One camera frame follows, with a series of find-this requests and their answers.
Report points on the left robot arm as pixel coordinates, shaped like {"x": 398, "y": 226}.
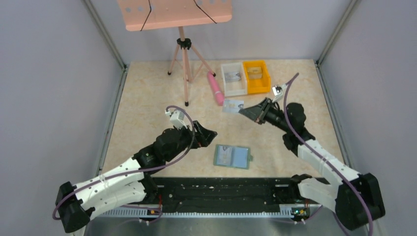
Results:
{"x": 129, "y": 182}

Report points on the yellow plastic bin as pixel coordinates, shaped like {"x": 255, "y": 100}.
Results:
{"x": 259, "y": 85}

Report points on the pink cylindrical tube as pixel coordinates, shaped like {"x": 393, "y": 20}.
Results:
{"x": 215, "y": 89}

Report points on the silver credit card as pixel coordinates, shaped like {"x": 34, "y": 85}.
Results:
{"x": 232, "y": 106}
{"x": 224, "y": 155}
{"x": 232, "y": 77}

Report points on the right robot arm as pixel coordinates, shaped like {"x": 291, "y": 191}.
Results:
{"x": 353, "y": 197}

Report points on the white plastic bin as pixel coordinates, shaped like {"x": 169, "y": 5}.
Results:
{"x": 238, "y": 88}

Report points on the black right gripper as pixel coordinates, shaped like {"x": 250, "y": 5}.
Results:
{"x": 264, "y": 110}

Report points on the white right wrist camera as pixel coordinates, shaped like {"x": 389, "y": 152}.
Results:
{"x": 278, "y": 91}

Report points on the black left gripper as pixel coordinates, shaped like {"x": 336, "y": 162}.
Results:
{"x": 196, "y": 134}

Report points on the pink music stand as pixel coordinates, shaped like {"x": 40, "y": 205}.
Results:
{"x": 140, "y": 15}

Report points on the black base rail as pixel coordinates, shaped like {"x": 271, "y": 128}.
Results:
{"x": 222, "y": 195}

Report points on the tan card in yellow bin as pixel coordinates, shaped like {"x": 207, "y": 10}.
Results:
{"x": 254, "y": 72}

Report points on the green card holder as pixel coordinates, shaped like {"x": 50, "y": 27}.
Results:
{"x": 241, "y": 157}

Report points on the aluminium frame profile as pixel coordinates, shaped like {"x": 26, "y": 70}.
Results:
{"x": 293, "y": 212}

